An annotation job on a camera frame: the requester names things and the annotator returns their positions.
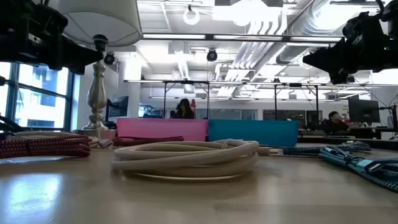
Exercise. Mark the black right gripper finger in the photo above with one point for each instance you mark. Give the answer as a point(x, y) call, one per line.
point(326, 59)

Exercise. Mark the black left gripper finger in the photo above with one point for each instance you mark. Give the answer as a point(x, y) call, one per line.
point(81, 56)

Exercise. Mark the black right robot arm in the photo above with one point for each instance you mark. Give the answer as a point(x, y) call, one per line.
point(391, 11)

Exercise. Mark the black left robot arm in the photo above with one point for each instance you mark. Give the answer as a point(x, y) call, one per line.
point(7, 123)

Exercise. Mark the white shade silver table lamp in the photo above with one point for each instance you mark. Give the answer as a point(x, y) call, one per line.
point(97, 93)

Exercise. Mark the black computer monitor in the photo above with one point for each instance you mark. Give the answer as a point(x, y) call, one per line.
point(363, 110)
point(119, 107)

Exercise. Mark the person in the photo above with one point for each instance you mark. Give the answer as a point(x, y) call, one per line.
point(335, 122)
point(185, 110)

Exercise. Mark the black office desk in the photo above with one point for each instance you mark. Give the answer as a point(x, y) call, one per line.
point(357, 132)

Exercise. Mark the blue plastic bin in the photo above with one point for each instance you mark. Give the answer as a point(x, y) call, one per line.
point(252, 132)

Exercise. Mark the pink plastic bin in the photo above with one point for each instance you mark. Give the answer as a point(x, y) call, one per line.
point(161, 129)

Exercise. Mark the black round overhead camera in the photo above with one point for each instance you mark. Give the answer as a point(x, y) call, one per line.
point(109, 58)
point(212, 55)

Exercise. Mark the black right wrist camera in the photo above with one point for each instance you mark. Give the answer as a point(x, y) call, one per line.
point(360, 28)

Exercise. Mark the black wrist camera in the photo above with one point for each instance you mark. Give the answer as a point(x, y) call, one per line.
point(360, 28)
point(40, 17)

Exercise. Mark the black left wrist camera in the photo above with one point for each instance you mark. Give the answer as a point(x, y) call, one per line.
point(40, 17)

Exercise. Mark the black metal frame stand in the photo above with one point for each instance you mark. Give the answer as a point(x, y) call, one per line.
point(186, 82)
point(295, 85)

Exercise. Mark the black overhead frame bar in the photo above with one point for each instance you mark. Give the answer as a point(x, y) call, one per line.
point(210, 37)

